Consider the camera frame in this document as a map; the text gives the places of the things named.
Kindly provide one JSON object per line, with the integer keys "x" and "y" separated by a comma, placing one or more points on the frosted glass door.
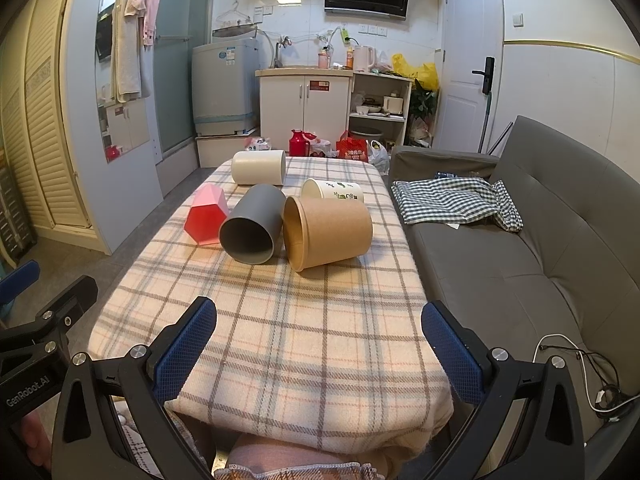
{"x": 175, "y": 85}

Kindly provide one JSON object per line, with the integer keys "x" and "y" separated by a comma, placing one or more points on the orange bottle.
{"x": 324, "y": 60}

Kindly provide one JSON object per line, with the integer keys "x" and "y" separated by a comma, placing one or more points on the person's left hand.
{"x": 35, "y": 435}

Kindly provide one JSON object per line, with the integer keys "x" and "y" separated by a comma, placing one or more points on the red thermos jug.
{"x": 297, "y": 144}

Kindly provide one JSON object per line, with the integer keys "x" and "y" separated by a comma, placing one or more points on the white electric kettle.
{"x": 362, "y": 59}

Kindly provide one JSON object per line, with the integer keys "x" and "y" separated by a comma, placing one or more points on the white printed paper cup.
{"x": 335, "y": 191}

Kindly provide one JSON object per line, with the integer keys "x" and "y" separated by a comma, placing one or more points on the grey washing machine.
{"x": 225, "y": 85}

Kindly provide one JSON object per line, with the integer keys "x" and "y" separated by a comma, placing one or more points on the white open shelf unit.
{"x": 380, "y": 76}

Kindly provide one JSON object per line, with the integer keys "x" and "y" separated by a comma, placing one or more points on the white wall switches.
{"x": 263, "y": 10}

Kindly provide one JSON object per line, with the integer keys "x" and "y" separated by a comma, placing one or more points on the white sink cabinet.
{"x": 300, "y": 110}

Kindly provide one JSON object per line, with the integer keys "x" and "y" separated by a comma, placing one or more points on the beige hanging towel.
{"x": 124, "y": 60}

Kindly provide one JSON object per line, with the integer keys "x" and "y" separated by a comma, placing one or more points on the white plastic bag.
{"x": 379, "y": 157}

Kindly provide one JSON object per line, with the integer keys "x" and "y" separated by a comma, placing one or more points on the cream louvred wardrobe door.
{"x": 45, "y": 160}

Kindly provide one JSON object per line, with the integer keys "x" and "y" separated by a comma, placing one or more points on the pink hanging towel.
{"x": 149, "y": 15}

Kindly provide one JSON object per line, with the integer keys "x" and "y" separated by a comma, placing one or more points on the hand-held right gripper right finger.
{"x": 454, "y": 357}

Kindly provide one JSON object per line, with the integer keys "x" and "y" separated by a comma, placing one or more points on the white wall sockets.
{"x": 373, "y": 30}

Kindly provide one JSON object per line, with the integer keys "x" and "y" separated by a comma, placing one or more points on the white pot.
{"x": 393, "y": 105}

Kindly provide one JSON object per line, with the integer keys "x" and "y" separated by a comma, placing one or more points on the brown paper cup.
{"x": 335, "y": 230}

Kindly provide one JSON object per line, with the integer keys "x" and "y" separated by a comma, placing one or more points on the small white pink box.
{"x": 256, "y": 144}

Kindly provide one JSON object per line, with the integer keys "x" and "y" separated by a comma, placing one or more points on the person's leg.
{"x": 300, "y": 455}

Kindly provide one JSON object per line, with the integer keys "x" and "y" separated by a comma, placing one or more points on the white door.
{"x": 465, "y": 35}

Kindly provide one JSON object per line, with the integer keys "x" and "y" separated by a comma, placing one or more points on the grey plastic cup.
{"x": 260, "y": 205}

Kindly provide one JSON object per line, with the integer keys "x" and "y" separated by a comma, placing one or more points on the green checked cloth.
{"x": 440, "y": 200}

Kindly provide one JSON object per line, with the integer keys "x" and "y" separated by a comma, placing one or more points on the metal faucet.
{"x": 282, "y": 42}

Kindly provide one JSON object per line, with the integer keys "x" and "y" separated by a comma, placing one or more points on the green leafy plant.
{"x": 424, "y": 102}

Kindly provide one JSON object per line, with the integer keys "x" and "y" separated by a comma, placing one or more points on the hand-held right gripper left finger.
{"x": 184, "y": 347}

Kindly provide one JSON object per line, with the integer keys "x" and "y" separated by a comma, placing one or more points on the grey sofa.
{"x": 500, "y": 270}

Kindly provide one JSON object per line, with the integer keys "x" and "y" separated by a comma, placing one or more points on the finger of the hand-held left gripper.
{"x": 75, "y": 300}
{"x": 20, "y": 277}

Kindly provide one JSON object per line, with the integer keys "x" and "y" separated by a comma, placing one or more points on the yellow plastic bag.
{"x": 425, "y": 75}

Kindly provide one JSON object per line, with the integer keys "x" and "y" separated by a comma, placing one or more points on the plaid beige tablecloth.
{"x": 280, "y": 340}

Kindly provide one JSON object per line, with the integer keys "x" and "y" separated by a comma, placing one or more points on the pink faceted cup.
{"x": 205, "y": 215}

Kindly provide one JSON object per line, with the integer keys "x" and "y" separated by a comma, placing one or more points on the cream plastic cup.
{"x": 257, "y": 167}

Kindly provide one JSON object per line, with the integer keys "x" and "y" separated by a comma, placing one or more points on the white light switch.
{"x": 518, "y": 20}

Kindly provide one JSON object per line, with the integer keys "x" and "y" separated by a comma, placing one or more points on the red shopping bag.
{"x": 351, "y": 150}

